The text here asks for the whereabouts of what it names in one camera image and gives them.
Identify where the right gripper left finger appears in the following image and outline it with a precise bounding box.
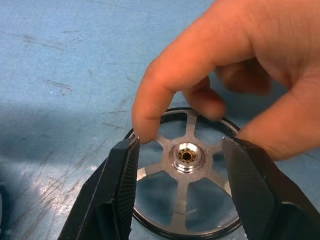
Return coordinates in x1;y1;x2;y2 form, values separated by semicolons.
57;136;141;240

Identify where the blue plastic table cover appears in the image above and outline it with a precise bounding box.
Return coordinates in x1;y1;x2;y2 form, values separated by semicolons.
0;0;320;240

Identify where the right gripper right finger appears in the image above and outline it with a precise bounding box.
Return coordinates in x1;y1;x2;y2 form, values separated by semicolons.
221;136;320;240

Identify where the black spoked ring part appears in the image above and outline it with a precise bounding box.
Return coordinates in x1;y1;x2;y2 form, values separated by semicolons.
123;107;247;238

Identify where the person's bare hand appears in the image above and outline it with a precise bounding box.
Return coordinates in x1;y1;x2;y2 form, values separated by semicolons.
131;0;320;162

